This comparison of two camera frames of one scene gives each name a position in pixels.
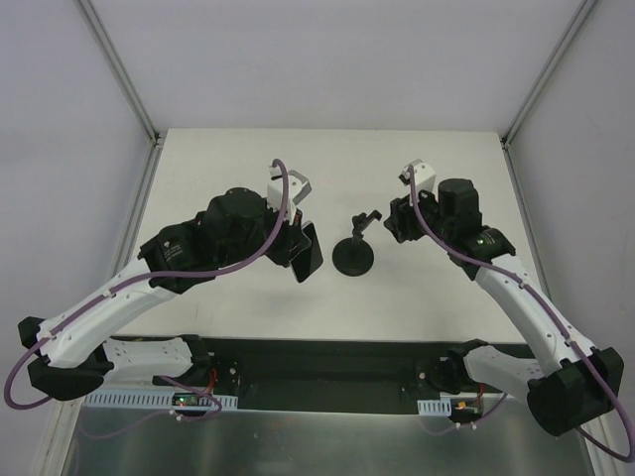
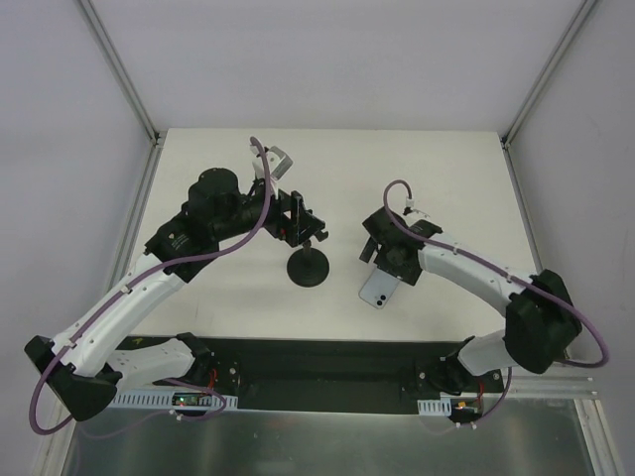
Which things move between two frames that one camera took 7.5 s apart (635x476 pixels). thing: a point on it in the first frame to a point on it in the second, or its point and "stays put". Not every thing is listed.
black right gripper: (404, 218) to (379, 243)
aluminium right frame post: (546, 71) stays put
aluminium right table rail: (530, 225) stays put
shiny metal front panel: (319, 442) stays put
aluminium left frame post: (116, 66) stays put
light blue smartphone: (308, 262) to (378, 288)
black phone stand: (354, 256) to (308, 268)
